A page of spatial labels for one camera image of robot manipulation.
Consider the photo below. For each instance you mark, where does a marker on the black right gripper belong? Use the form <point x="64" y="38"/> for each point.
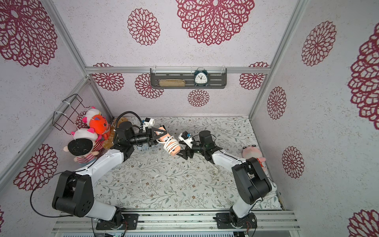
<point x="191" y="149"/>

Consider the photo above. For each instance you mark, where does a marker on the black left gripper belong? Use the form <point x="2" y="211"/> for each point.
<point x="152" y="136"/>

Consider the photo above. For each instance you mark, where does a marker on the orange power strip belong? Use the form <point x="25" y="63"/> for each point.
<point x="170" y="144"/>

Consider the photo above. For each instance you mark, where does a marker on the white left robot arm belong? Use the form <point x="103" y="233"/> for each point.
<point x="74" y="192"/>

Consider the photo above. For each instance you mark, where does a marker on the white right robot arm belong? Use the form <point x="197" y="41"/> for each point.
<point x="250" y="179"/>

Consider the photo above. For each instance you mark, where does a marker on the brown teddy bear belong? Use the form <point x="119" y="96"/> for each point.
<point x="109" y="142"/>

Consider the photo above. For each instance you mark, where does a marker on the orange plush toy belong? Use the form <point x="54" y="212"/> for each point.
<point x="100" y="125"/>

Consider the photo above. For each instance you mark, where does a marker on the white pink plush toy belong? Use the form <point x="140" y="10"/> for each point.
<point x="90" y="114"/>

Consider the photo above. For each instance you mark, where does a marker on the black faced striped plush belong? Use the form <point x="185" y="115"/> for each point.
<point x="85" y="146"/>

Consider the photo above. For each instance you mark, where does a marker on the pink frog plush toy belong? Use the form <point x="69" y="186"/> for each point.
<point x="253" y="152"/>

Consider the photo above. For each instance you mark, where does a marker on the tan pouch on shelf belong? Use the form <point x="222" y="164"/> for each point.
<point x="172" y="83"/>

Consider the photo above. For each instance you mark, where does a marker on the teal alarm clock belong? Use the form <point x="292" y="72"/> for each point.
<point x="201" y="78"/>

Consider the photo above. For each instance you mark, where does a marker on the white alarm clock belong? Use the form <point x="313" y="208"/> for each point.
<point x="273" y="188"/>

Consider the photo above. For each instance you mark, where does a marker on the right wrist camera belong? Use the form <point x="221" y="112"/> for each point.
<point x="186" y="138"/>

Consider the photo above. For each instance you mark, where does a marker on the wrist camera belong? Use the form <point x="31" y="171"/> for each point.
<point x="148" y="123"/>
<point x="186" y="138"/>

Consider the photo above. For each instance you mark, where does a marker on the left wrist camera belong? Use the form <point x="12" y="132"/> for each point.
<point x="148" y="123"/>

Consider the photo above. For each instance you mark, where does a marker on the black wire basket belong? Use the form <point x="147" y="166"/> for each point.
<point x="70" y="118"/>

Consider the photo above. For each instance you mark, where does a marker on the grey wall shelf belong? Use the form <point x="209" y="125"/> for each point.
<point x="217" y="78"/>

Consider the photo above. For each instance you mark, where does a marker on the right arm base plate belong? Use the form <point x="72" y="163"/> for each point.
<point x="231" y="221"/>

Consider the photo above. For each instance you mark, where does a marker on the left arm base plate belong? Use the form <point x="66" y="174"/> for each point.
<point x="121" y="221"/>

